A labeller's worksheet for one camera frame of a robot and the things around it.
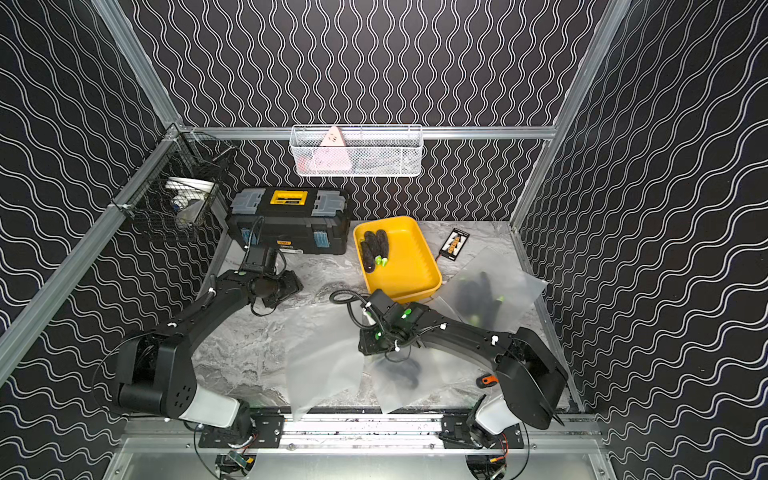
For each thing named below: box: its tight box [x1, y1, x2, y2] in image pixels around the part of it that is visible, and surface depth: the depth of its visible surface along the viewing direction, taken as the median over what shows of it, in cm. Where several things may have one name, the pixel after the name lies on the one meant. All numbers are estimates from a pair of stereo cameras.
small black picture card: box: [439, 228, 471, 262], surface depth 115 cm
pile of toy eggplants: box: [360, 229, 389, 273], surface depth 112 cm
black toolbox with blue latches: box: [226, 187, 349, 255], surface depth 104 cm
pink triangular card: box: [308, 126, 352, 172], surface depth 91 cm
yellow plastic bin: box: [354, 216, 442, 304], surface depth 109 cm
